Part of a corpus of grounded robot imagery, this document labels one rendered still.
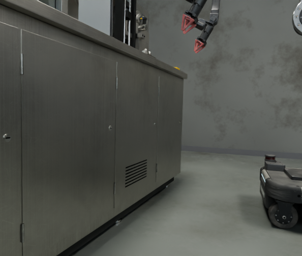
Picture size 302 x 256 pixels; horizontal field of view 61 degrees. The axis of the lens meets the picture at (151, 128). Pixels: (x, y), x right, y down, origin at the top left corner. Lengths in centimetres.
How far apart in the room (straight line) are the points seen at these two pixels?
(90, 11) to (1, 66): 110
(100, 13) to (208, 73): 251
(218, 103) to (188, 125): 56
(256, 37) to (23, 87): 357
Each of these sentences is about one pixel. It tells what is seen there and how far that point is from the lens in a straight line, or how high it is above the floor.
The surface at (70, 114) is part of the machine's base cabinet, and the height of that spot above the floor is 58.
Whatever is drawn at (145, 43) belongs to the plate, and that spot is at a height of 130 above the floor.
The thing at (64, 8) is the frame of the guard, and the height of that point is 95.
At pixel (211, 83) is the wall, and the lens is 395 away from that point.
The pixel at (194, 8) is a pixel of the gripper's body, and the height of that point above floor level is 115.
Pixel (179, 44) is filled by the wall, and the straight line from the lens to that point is 412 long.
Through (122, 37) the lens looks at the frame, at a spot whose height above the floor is 100.
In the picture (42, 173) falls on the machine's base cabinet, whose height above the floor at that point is 40.
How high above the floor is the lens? 60
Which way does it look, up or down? 4 degrees down
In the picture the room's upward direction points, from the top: 2 degrees clockwise
